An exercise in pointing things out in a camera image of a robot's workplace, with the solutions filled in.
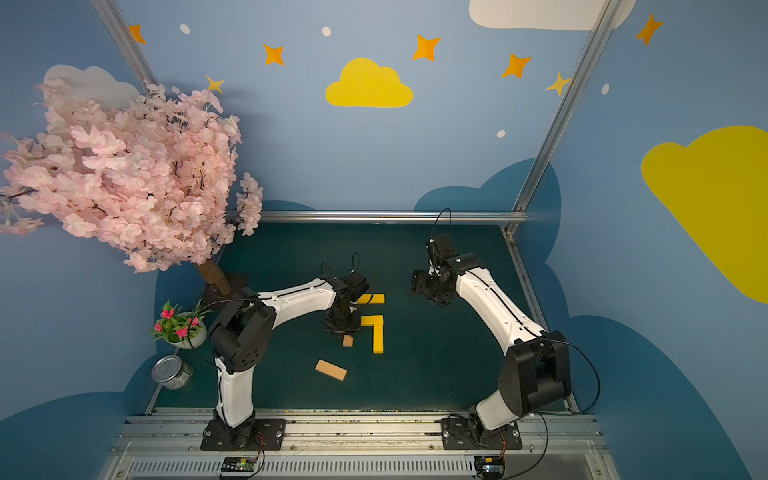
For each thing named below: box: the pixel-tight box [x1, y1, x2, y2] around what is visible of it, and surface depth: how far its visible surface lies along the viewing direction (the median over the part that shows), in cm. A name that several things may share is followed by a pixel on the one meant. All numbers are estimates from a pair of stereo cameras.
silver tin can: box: [152, 355, 193, 389], surface depth 82 cm
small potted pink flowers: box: [150, 298, 212, 349], surface depth 82 cm
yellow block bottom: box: [373, 324, 384, 354], surface depth 92 cm
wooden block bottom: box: [315, 359, 348, 382], surface depth 86 cm
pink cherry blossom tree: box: [0, 78, 263, 297], surface depth 59 cm
